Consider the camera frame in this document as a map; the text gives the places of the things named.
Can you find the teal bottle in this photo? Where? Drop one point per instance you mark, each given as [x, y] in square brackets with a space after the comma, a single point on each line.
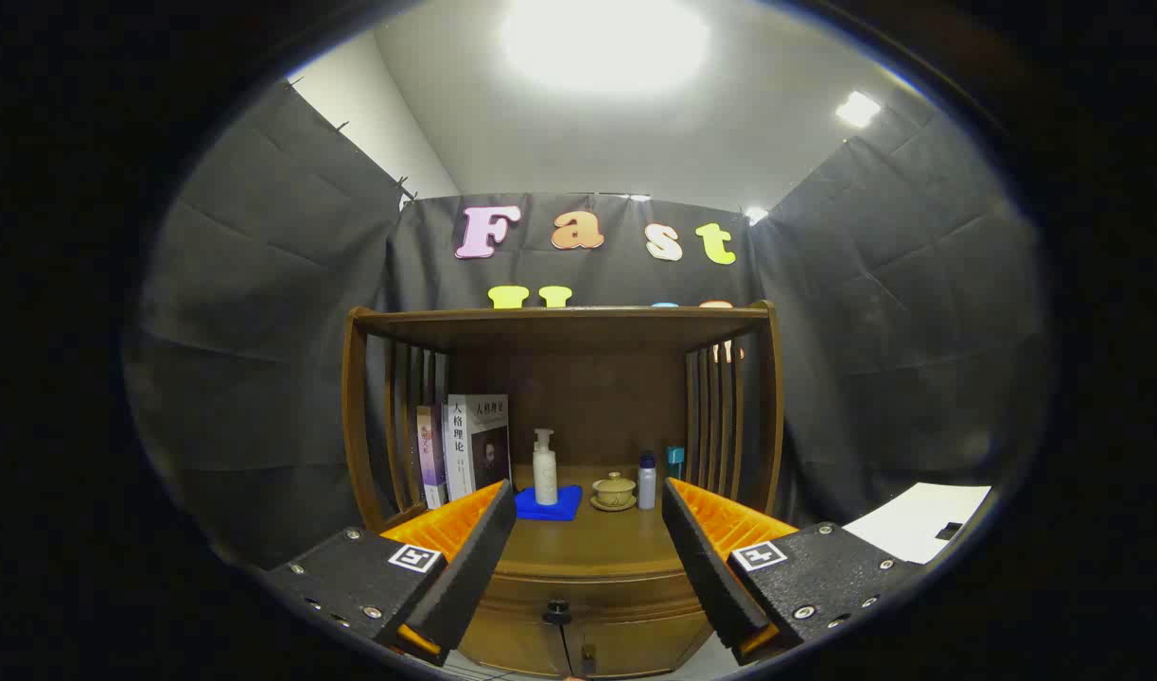
[674, 462]

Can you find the large ceiling light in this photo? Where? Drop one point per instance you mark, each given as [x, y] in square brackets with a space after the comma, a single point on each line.
[606, 43]

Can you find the black drawer knob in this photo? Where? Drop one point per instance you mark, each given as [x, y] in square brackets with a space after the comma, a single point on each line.
[557, 612]

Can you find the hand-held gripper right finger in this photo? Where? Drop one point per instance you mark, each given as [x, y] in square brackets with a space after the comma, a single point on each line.
[710, 577]

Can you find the black backdrop cloth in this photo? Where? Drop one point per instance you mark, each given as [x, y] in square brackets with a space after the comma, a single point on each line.
[256, 331]

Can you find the thick white book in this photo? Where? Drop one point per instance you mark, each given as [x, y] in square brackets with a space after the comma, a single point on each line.
[474, 445]

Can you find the small ceiling light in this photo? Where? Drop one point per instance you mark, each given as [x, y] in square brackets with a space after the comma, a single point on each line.
[857, 109]

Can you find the white pump bottle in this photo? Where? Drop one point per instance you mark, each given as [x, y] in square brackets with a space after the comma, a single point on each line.
[545, 473]

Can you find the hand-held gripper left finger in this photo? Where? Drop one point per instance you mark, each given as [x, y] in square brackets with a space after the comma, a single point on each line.
[469, 577]

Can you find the white storage unit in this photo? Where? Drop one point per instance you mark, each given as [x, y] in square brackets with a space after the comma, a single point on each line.
[919, 520]

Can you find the yellow lidded teacup with saucer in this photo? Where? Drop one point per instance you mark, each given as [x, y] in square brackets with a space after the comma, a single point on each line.
[614, 492]

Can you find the brown wooden cabinet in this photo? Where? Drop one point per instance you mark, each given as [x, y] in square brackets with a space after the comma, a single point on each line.
[587, 397]

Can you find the blue folded cloth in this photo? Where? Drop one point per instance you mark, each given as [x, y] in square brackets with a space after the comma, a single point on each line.
[564, 509]

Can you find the white bottle with blue cap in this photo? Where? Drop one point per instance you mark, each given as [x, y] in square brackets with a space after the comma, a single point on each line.
[646, 484]

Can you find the wooden countertop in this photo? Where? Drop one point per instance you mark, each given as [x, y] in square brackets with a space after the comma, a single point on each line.
[587, 544]

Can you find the purple book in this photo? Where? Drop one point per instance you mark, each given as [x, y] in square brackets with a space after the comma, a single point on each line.
[430, 454]

